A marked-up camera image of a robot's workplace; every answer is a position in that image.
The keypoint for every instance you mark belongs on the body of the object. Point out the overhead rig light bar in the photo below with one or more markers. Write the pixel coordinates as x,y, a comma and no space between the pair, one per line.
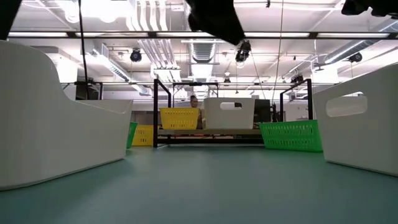
280,35

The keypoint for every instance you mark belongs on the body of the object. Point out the yellow plastic mesh basket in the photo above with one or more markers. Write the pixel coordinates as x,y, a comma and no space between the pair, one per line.
178,119
143,135

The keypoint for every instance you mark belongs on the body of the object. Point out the silver ceiling air duct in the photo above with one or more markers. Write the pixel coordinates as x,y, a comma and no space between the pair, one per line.
202,53

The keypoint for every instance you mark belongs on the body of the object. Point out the wooden shelf with black frame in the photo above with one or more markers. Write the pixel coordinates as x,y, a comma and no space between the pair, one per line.
211,132

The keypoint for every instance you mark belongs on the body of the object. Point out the person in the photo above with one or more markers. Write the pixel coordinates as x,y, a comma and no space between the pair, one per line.
194,102

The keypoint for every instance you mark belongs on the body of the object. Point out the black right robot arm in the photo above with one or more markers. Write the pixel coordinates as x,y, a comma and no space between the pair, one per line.
382,6

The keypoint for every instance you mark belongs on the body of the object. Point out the black metal table frame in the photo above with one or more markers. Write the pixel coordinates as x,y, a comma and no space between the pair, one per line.
211,141

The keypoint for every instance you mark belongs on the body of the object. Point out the green plastic mesh basket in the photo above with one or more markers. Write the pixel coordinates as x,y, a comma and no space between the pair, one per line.
132,133
290,137

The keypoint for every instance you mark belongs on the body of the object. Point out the white plastic bin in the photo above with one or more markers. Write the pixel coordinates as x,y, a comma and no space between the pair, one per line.
62,140
357,140
217,119

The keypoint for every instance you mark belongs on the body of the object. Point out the green table mat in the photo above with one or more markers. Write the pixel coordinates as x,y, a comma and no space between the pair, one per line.
199,186

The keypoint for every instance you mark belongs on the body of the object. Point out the black ceiling spotlight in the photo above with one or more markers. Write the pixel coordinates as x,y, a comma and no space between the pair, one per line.
136,55
243,51
355,57

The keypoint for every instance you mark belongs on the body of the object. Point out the black monitor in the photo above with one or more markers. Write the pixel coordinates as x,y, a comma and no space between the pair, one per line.
262,110

